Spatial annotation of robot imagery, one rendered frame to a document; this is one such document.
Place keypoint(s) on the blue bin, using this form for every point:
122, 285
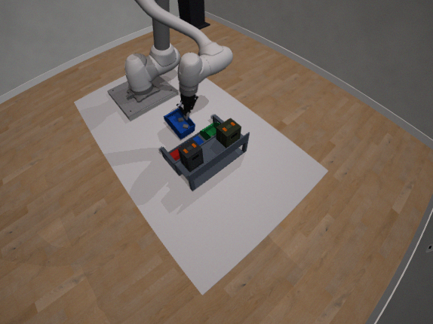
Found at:
173, 118

